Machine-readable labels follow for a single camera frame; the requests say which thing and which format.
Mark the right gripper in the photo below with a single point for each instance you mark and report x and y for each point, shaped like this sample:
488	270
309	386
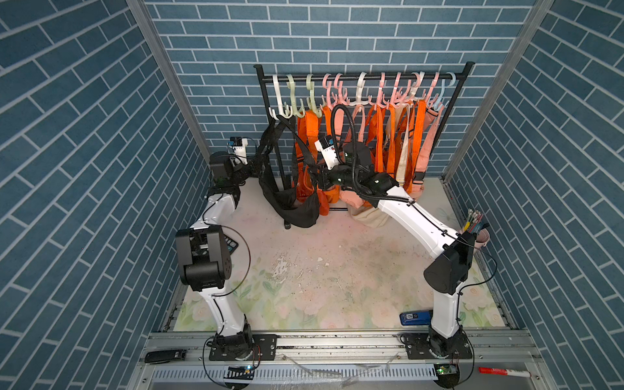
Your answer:
322	179

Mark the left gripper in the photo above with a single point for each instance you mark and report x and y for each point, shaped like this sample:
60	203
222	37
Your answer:
251	167

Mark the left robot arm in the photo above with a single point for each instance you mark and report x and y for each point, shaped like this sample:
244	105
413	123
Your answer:
205	263

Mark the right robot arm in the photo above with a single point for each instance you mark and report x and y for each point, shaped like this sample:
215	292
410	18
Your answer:
452	252

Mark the pink sling bag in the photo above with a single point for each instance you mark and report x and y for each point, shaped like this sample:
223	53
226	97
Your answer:
348	159

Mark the front orange sling bag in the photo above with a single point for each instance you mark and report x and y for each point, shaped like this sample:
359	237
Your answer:
308	129

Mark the orange sling bag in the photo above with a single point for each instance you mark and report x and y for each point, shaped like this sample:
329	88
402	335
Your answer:
308	129
422	123

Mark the beige sling bag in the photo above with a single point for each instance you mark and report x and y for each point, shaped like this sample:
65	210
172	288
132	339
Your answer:
382	124

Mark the rear orange sling bag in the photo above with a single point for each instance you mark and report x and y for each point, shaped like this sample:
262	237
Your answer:
422	123

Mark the white plastic hook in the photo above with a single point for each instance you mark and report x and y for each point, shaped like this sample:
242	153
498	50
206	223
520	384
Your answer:
281	111

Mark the black calculator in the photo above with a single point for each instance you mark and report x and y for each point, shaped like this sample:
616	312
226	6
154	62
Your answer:
231	244

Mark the pink pen cup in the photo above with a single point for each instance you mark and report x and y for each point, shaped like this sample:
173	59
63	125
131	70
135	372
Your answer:
477	225

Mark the blue black stapler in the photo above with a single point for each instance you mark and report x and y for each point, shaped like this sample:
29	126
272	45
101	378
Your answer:
416	318

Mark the black remote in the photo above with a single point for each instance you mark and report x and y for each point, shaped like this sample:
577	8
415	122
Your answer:
165	356

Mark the red white marker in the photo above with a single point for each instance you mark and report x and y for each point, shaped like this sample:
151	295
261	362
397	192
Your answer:
504	372

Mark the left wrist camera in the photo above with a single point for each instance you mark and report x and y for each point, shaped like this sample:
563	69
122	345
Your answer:
238	146

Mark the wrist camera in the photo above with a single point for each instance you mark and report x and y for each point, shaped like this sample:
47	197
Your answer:
238	146
327	147

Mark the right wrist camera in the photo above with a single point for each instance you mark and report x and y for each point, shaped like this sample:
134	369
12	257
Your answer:
327	147

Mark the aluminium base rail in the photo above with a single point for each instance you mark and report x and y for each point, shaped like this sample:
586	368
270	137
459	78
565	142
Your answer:
378	359

